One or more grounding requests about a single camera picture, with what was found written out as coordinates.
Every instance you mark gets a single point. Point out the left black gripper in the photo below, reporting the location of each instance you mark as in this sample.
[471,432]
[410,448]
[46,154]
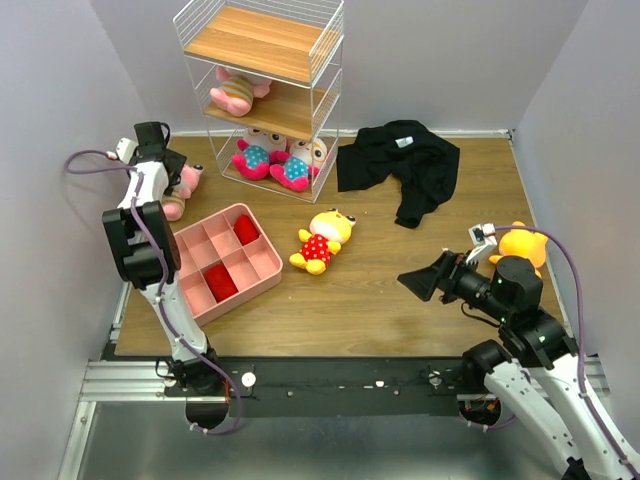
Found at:
[177,161]

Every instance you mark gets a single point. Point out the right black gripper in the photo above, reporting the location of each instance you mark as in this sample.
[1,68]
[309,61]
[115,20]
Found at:
[447,276]

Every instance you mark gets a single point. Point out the white panda plush blue dress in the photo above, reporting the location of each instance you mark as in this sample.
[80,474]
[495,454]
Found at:
[258,150]

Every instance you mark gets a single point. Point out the pink frog plush striped shirt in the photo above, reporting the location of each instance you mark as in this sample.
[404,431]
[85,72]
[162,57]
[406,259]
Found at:
[237,90]

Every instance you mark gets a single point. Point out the white panda plush yellow glasses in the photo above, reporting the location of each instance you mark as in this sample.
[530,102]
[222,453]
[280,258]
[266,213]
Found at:
[301,163]

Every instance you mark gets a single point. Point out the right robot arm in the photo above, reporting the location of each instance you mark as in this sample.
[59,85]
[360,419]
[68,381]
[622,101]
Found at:
[533,368]

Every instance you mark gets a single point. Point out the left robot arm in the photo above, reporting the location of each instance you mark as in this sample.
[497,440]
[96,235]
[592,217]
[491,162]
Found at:
[143,246]

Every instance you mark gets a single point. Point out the orange plush red dotted dress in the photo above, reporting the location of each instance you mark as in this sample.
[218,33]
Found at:
[522,243]

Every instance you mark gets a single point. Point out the red item in tray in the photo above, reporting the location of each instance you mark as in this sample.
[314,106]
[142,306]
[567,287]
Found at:
[220,282]
[245,229]

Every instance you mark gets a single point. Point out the black crumpled cloth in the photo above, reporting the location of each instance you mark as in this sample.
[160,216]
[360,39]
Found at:
[425,164]

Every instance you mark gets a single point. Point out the pink divided storage tray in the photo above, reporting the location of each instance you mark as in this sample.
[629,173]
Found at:
[254,268]

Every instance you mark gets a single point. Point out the yellow plush red dotted dress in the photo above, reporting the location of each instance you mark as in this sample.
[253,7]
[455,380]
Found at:
[328,231]

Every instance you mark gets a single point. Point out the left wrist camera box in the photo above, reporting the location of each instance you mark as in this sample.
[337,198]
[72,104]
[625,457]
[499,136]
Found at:
[126,149]

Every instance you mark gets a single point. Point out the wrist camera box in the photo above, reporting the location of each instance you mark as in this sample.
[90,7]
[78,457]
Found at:
[484,242]
[126,149]

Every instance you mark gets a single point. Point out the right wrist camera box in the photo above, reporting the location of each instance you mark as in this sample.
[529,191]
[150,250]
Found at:
[484,242]

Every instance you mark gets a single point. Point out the white wire shelf rack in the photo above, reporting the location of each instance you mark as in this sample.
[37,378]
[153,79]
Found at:
[296,44]

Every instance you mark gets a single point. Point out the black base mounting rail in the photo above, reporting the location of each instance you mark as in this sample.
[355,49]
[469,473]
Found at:
[271,387]

